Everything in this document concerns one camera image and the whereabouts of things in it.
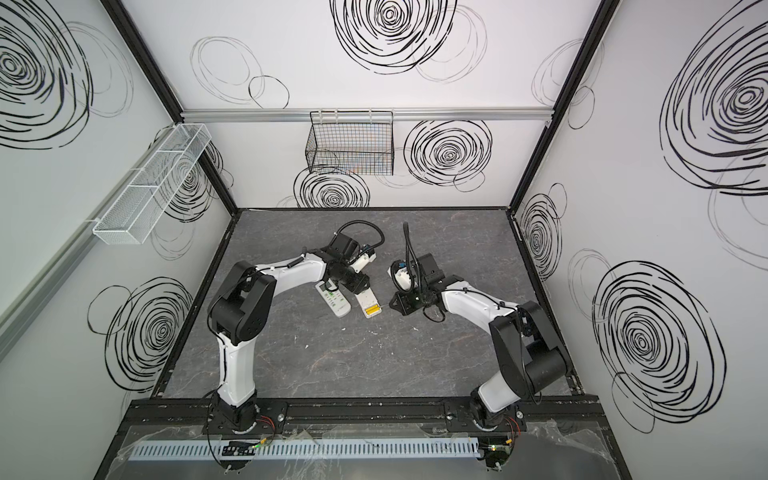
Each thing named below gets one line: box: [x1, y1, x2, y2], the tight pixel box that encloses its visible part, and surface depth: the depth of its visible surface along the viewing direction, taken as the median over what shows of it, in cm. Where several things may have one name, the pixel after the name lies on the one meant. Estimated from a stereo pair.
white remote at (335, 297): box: [315, 278, 352, 318], surface depth 95 cm
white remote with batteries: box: [354, 287, 383, 319], surface depth 95 cm
